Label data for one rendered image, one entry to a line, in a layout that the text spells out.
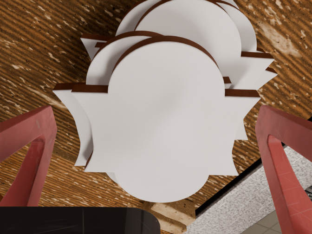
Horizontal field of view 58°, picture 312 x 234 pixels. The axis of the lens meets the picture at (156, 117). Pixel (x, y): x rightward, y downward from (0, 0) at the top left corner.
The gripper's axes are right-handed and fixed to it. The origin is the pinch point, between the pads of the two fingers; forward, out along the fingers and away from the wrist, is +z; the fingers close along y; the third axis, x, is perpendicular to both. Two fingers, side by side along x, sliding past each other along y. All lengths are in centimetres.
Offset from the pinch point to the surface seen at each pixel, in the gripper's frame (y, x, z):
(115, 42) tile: 2.4, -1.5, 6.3
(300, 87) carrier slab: -13.4, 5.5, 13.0
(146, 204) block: 1.2, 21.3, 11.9
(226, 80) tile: -4.7, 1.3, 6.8
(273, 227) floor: -81, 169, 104
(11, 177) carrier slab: 17.0, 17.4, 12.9
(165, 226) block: -1.2, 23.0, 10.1
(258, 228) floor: -71, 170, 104
